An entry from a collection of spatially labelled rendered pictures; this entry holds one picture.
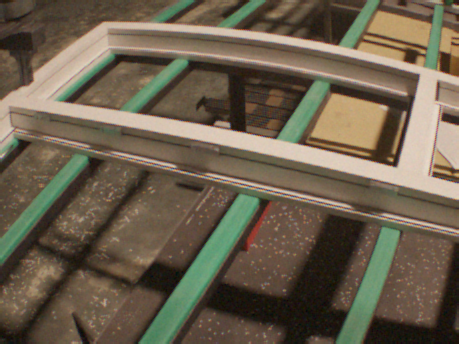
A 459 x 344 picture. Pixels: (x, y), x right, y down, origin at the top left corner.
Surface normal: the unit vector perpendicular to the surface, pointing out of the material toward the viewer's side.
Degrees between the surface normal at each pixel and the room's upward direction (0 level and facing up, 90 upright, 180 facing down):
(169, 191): 0
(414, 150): 0
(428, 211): 90
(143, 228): 0
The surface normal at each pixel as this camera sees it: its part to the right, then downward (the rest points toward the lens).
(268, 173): -0.39, 0.56
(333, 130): -0.03, -0.80
